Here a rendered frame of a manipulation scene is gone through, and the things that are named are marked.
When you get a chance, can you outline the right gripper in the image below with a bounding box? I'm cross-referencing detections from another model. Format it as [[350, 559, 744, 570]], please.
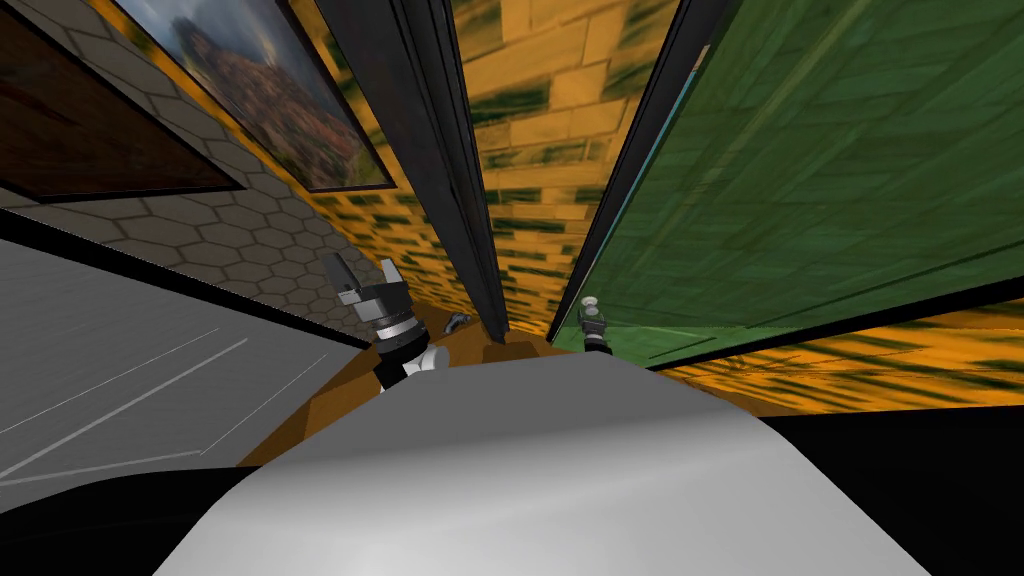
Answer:
[[579, 295, 609, 338]]

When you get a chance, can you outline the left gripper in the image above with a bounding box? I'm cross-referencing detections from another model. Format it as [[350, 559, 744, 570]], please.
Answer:
[[323, 252, 414, 326]]

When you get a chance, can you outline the black door leaf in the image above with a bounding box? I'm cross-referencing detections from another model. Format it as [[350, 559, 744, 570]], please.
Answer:
[[315, 0, 512, 346]]

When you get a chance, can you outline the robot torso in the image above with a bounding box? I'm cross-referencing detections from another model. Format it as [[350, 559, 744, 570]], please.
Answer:
[[151, 350, 934, 576]]

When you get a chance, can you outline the framed landscape painting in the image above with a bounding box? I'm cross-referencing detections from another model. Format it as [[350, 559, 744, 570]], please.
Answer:
[[110, 0, 399, 195]]

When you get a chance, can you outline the dark brown framed picture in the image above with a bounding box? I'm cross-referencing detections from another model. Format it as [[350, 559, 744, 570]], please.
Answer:
[[0, 0, 246, 205]]

